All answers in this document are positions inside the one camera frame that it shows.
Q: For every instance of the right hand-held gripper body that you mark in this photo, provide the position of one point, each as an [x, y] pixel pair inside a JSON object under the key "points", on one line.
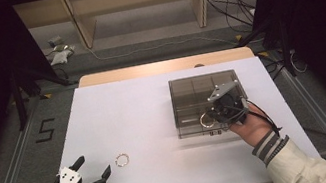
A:
{"points": [[229, 103]]}

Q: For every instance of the dark transparent drawer box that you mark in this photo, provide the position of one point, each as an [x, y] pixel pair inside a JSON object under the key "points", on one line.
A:
{"points": [[189, 100]]}

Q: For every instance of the person's right hand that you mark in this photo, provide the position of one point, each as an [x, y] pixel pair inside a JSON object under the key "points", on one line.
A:
{"points": [[252, 130]]}

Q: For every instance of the white table board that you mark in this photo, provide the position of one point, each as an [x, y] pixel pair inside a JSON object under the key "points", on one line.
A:
{"points": [[158, 133]]}

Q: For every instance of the light wooden table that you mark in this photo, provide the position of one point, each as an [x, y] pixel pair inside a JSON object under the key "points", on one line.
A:
{"points": [[147, 70]]}

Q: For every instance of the black metal stand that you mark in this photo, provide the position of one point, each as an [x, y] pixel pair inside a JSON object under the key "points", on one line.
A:
{"points": [[19, 99], [285, 46]]}

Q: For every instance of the white bag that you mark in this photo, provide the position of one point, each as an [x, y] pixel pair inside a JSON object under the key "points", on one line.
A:
{"points": [[60, 57]]}

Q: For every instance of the small grey box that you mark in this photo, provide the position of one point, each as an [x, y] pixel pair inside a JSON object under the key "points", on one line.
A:
{"points": [[55, 41]]}

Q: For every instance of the light wooden shelf unit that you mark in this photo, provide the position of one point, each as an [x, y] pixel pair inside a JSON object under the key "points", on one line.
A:
{"points": [[84, 24]]}

